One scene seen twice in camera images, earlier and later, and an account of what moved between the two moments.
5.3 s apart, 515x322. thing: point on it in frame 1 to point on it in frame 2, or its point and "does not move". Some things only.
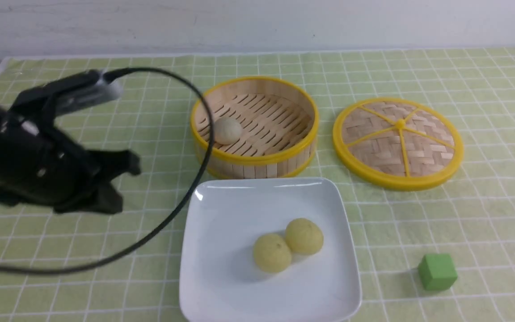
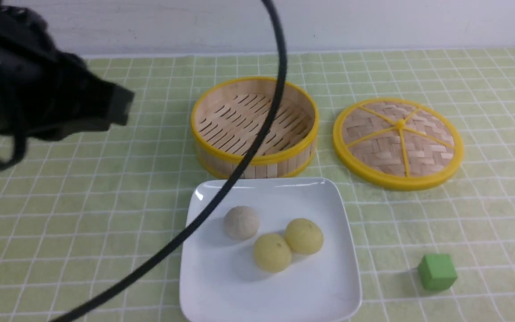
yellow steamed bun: [303, 236] does not move
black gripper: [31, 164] to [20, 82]
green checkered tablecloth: [467, 247] does not move
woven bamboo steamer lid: [398, 144] does not move
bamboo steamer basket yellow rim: [264, 127] does not move
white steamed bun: [227, 130] to [241, 222]
